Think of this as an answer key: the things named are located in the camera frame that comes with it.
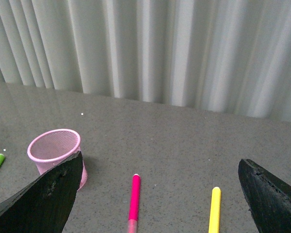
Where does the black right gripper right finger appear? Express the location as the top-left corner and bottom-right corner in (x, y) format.
(238, 159), (291, 233)

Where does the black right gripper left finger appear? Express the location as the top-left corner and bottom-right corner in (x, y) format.
(0, 151), (83, 233)

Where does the pink marker pen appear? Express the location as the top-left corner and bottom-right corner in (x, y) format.
(127, 174), (141, 233)

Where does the pink mesh cup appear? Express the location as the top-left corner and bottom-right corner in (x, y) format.
(27, 128), (88, 191)

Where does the yellow marker pen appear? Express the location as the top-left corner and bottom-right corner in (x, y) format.
(208, 187), (221, 233)

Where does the white pleated curtain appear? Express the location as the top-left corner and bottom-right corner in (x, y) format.
(0, 0), (291, 122)

